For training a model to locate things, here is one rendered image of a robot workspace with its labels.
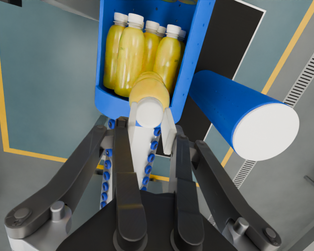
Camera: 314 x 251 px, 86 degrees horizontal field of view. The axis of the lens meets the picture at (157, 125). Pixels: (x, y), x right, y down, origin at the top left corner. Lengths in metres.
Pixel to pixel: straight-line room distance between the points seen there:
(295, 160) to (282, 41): 1.51
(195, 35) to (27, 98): 1.82
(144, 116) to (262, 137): 0.68
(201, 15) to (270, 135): 0.59
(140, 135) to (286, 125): 0.62
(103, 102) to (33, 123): 1.72
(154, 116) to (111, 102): 0.23
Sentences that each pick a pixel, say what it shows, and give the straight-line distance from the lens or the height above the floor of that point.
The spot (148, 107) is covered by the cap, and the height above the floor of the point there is 1.42.
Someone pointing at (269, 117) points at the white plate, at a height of 1.04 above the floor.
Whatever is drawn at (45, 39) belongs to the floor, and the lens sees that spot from 1.84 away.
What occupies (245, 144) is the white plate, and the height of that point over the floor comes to 1.04.
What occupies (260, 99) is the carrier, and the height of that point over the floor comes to 0.99.
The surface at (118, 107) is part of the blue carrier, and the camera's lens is 0.44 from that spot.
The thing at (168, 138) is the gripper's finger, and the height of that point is 1.48.
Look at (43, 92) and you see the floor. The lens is 1.96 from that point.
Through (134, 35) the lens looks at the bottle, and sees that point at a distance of 0.48.
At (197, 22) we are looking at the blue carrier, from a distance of 0.44.
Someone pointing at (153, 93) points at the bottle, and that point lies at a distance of 0.25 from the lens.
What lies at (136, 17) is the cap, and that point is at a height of 1.14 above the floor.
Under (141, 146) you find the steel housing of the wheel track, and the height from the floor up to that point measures 0.93.
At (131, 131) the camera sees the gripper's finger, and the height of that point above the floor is 1.48.
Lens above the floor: 1.63
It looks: 64 degrees down
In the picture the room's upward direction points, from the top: 173 degrees clockwise
